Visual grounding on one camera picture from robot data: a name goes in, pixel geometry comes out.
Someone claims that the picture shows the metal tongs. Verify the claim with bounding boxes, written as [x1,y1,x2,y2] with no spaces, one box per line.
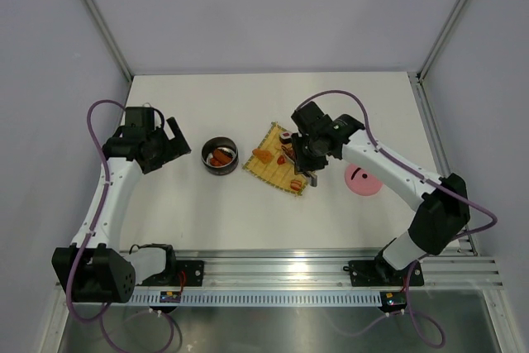
[281,144,318,188]

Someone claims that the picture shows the pink round lid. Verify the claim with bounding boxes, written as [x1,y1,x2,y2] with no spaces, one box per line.
[344,164,384,197]

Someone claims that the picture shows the orange shrimp toy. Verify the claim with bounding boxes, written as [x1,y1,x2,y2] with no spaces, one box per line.
[209,157,222,167]

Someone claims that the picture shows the round metal lunch box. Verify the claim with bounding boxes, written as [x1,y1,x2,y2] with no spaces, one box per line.
[201,136,239,176]

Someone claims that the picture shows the brown rectangular food toy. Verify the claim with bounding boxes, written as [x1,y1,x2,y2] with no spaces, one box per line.
[212,149,232,165]

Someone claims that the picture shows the black seaweed roll toy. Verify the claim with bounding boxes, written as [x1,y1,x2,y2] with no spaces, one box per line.
[217,146,235,156]

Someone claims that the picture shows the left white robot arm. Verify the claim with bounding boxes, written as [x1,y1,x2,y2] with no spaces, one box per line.
[51,107,191,303]

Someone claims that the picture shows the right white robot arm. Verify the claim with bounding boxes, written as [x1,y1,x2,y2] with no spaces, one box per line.
[291,102,470,284]

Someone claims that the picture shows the sushi roll toy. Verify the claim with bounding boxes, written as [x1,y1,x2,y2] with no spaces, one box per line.
[279,131,292,145]

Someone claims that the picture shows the bamboo mat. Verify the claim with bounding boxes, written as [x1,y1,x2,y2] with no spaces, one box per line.
[243,122,309,197]

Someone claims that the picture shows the orange cheese wedge toy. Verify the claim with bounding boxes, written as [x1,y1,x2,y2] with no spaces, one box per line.
[252,149,274,164]

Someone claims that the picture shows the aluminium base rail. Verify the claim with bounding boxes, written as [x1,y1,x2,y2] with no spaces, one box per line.
[176,249,503,290]

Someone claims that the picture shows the white slotted cable duct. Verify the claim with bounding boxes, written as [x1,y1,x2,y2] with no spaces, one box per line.
[125,289,407,308]

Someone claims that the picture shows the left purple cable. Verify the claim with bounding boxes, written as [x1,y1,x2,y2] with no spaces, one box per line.
[65,98,183,350]

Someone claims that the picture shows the purple cable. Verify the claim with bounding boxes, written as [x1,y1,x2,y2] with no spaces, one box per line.
[65,98,183,350]
[297,88,499,348]

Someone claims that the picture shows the left frame post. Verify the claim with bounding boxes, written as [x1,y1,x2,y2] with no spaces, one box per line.
[80,0,134,84]

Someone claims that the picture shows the frame post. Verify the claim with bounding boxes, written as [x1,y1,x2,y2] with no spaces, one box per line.
[80,0,134,84]
[416,0,470,83]

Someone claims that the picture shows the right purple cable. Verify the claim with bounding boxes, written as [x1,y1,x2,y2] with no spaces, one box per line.
[297,88,499,348]

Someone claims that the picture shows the right frame post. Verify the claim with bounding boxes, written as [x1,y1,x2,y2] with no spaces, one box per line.
[416,0,470,83]

